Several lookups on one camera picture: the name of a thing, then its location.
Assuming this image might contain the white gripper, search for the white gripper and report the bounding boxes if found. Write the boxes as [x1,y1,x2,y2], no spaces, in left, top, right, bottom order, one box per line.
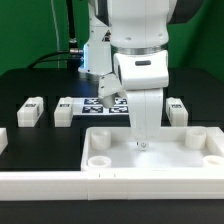
[126,88,163,151]

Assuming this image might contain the white desk top tray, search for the white desk top tray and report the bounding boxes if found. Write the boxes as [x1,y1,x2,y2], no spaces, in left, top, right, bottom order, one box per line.
[81,126,224,171]

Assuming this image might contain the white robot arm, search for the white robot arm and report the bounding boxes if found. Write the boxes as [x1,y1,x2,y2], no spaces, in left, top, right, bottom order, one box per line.
[79,0,204,150]

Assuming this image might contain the fiducial marker sheet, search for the fiducial marker sheet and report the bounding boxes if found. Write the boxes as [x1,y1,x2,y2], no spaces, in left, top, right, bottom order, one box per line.
[73,97,128,116]

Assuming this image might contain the white front fence bar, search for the white front fence bar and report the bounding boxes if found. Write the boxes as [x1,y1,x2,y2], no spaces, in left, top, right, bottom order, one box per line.
[0,169,224,201]

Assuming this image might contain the white left fence block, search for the white left fence block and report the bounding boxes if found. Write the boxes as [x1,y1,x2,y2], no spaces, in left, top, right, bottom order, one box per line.
[0,128,8,155]

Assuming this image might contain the black cable bundle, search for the black cable bundle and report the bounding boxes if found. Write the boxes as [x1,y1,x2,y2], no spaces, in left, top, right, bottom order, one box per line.
[27,0,85,70]

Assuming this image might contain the thin white cable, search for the thin white cable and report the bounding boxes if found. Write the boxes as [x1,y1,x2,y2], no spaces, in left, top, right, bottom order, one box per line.
[50,0,62,69]

